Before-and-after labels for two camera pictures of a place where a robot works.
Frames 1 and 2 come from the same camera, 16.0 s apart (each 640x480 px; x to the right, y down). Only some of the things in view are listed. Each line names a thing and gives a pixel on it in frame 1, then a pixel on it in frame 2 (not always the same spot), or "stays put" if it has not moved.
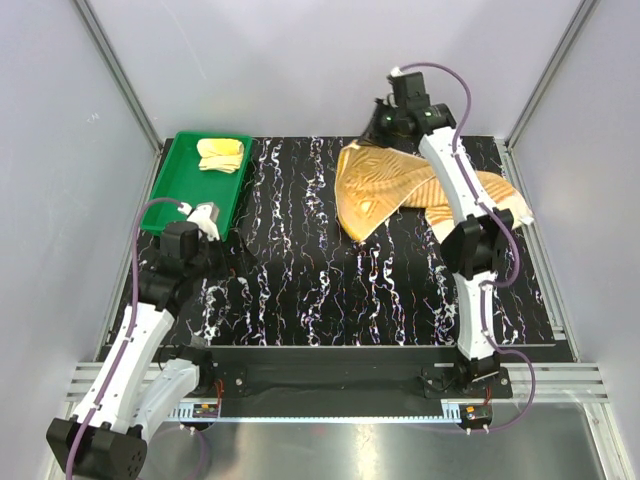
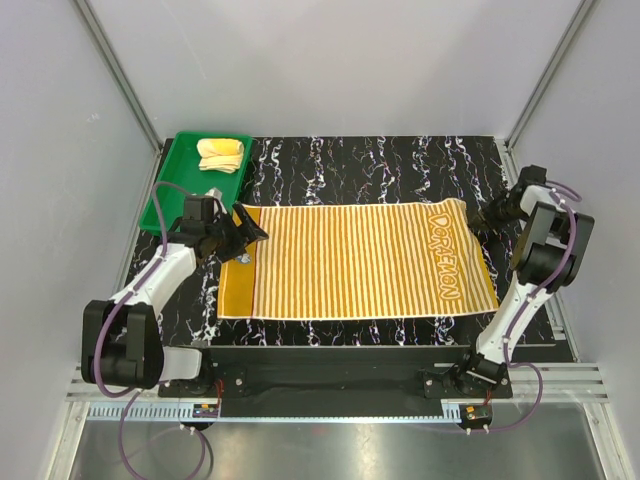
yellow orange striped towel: [372, 184] → [393, 258]
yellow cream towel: [220, 154] stays put
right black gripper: [371, 135] → [481, 221]
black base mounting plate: [325, 377] stays put
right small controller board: [475, 415] stays put
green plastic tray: [200, 168] stays put
